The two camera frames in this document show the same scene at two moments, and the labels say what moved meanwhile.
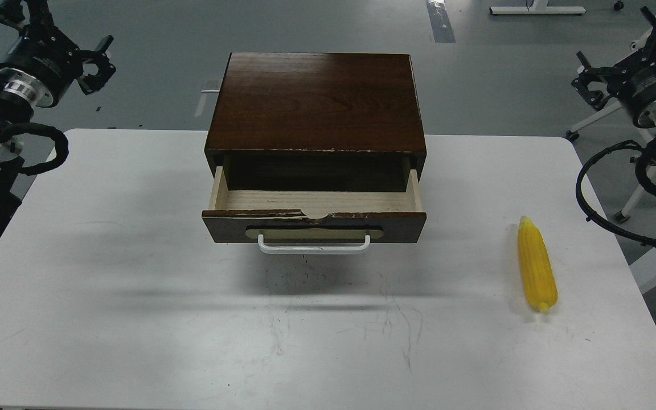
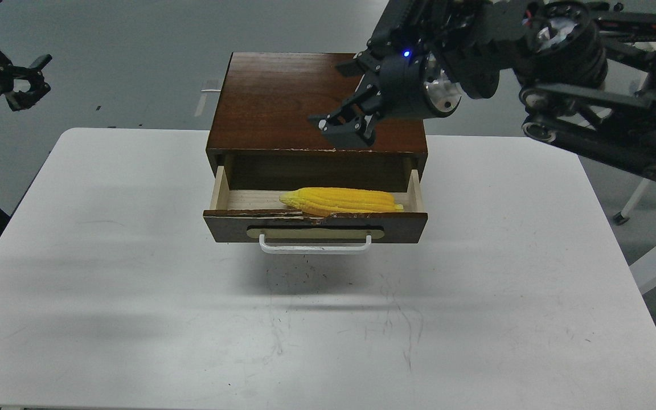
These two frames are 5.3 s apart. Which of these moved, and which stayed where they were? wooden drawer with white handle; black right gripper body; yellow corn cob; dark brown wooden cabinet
Moved: black right gripper body; yellow corn cob
Stayed: wooden drawer with white handle; dark brown wooden cabinet
